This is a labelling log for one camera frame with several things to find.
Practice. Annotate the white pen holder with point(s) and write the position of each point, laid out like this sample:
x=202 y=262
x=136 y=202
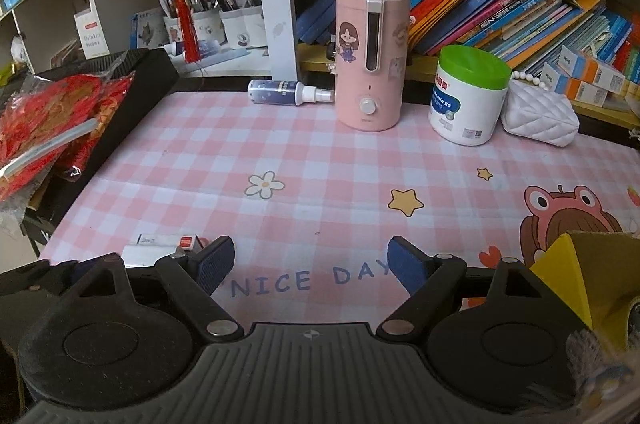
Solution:
x=245 y=29
x=177 y=26
x=207 y=26

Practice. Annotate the pink checked table mat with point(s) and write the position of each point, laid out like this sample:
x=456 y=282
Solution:
x=300 y=164

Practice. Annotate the white jar green lid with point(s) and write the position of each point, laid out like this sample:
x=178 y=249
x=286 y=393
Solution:
x=465 y=104

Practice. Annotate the white tube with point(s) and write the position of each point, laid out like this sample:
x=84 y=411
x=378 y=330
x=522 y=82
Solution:
x=192 y=48

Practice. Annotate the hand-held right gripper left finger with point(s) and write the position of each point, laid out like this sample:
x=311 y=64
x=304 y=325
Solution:
x=217 y=265

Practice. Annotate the yellow cardboard box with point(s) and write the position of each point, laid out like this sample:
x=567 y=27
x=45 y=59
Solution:
x=567 y=274

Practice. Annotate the small orange white box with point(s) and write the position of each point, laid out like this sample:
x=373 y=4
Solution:
x=575 y=86
x=592 y=69

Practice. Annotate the red tassel ornament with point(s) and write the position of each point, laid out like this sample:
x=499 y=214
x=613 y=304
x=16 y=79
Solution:
x=187 y=29

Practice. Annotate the blue picture box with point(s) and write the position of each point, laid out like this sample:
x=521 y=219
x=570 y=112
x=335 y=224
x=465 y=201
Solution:
x=147 y=31

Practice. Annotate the bag of red packets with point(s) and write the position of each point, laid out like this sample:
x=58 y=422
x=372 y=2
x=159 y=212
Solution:
x=50 y=129

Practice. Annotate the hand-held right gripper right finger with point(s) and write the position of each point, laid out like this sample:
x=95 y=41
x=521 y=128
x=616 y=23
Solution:
x=405 y=267

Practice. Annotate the pink humidifier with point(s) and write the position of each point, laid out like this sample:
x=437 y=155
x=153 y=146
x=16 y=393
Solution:
x=372 y=64

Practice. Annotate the small spray bottle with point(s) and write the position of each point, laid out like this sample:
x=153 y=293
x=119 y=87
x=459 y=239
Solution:
x=280 y=92

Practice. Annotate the white eraser red label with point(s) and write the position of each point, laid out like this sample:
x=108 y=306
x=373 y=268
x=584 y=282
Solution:
x=150 y=249

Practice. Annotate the white straw box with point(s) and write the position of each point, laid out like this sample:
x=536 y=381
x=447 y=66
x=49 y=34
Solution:
x=92 y=31

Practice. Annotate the yellow wooden bookshelf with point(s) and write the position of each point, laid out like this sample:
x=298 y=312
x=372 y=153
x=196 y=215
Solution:
x=605 y=114

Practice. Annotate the white quilted bag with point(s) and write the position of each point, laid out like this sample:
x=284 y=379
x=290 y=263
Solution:
x=540 y=116

